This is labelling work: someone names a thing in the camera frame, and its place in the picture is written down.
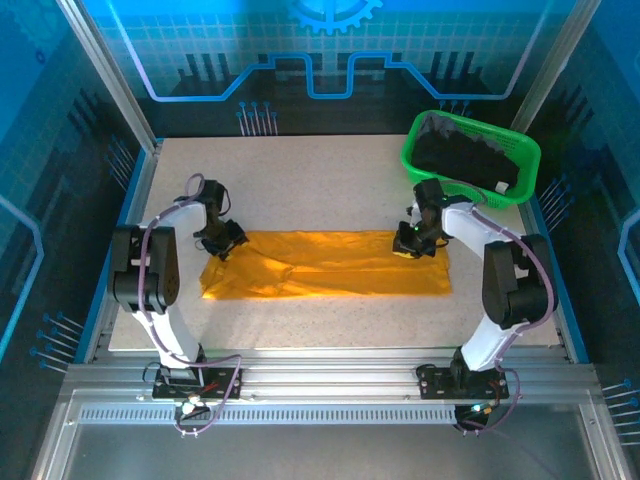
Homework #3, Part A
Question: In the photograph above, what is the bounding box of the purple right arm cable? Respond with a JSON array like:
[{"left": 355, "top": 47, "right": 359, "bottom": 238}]
[{"left": 457, "top": 207, "right": 559, "bottom": 436}]

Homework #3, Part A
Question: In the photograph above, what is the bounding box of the yellow t-shirt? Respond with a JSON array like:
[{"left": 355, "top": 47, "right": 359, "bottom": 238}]
[{"left": 199, "top": 229, "right": 454, "bottom": 301}]

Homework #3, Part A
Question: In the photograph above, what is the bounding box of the blue table edge strip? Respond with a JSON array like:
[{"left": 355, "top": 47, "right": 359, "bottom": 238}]
[
  {"left": 74, "top": 139, "right": 166, "bottom": 364},
  {"left": 527, "top": 192, "right": 591, "bottom": 364}
]

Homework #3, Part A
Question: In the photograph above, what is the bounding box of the slotted metal strip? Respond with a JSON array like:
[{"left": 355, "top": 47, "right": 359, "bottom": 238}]
[{"left": 77, "top": 405, "right": 464, "bottom": 427}]

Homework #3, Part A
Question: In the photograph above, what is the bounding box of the aluminium frame post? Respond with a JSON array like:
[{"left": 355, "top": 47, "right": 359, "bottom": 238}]
[
  {"left": 509, "top": 0, "right": 604, "bottom": 134},
  {"left": 55, "top": 0, "right": 164, "bottom": 151}
]

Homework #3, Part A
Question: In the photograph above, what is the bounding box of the aluminium front rail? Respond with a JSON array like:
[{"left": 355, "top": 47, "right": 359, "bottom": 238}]
[{"left": 62, "top": 347, "right": 604, "bottom": 401}]

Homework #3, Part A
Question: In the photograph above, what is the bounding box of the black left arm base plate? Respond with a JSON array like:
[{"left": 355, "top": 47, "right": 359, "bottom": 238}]
[{"left": 151, "top": 366, "right": 245, "bottom": 401}]

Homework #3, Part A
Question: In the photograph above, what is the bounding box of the dark clothes pile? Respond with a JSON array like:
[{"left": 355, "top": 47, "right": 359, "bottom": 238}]
[{"left": 412, "top": 113, "right": 521, "bottom": 194}]

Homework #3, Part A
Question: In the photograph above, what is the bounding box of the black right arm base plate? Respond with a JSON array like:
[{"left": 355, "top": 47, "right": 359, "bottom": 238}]
[{"left": 416, "top": 363, "right": 512, "bottom": 401}]

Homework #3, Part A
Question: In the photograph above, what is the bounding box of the grey metal shelf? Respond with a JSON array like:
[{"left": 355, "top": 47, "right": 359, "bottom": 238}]
[{"left": 29, "top": 389, "right": 634, "bottom": 480}]

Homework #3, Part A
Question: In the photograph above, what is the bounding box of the green plastic basket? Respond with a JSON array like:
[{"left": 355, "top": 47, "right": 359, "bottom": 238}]
[{"left": 399, "top": 110, "right": 543, "bottom": 207}]

